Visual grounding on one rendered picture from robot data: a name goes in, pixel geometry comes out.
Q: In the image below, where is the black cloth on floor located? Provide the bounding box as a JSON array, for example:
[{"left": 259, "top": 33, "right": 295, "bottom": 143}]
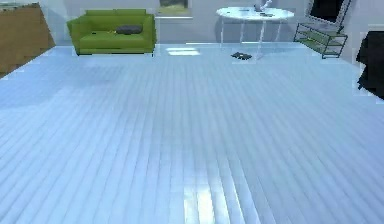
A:
[{"left": 230, "top": 51, "right": 253, "bottom": 62}]

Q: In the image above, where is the dark grey cushion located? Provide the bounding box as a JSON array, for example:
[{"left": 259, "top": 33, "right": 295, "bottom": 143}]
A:
[{"left": 115, "top": 24, "right": 144, "bottom": 36}]

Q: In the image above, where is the window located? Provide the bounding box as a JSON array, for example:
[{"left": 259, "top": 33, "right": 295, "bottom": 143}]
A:
[{"left": 156, "top": 0, "right": 194, "bottom": 18}]

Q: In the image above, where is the green sofa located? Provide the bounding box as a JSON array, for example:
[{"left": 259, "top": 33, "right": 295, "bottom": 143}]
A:
[{"left": 66, "top": 8, "right": 158, "bottom": 57}]

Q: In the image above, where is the white round table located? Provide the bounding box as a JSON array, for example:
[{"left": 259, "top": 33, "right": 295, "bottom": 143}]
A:
[{"left": 215, "top": 6, "right": 296, "bottom": 61}]

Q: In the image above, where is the white grey object on table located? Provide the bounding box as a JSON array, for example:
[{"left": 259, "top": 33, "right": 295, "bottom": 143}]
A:
[{"left": 253, "top": 0, "right": 273, "bottom": 12}]

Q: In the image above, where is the dark green metal shelf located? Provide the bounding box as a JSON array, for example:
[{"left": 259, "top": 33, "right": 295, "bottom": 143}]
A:
[{"left": 293, "top": 22, "right": 349, "bottom": 60}]

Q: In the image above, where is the black television set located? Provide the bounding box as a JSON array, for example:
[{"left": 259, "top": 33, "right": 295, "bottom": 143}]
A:
[{"left": 305, "top": 0, "right": 352, "bottom": 25}]

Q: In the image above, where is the black armchair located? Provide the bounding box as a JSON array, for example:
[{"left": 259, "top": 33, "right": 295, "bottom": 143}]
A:
[{"left": 355, "top": 30, "right": 384, "bottom": 100}]

